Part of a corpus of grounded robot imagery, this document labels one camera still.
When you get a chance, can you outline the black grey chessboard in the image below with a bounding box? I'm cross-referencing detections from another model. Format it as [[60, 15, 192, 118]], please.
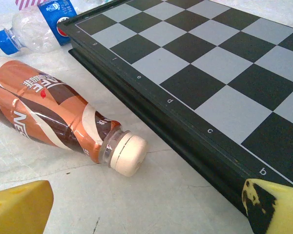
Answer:
[[56, 0, 293, 217]]

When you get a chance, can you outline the clear bottle blue Pepsi label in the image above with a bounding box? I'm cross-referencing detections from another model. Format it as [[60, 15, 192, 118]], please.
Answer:
[[0, 0, 78, 56]]

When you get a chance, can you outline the brown Nescafe coffee bottle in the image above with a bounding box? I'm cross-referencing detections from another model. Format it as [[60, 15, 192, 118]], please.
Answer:
[[0, 56, 148, 176]]

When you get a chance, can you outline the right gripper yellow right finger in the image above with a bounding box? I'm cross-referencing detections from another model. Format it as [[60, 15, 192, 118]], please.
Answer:
[[241, 178, 293, 234]]

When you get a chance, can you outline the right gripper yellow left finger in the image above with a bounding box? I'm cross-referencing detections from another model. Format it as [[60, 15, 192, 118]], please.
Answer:
[[0, 180, 54, 234]]

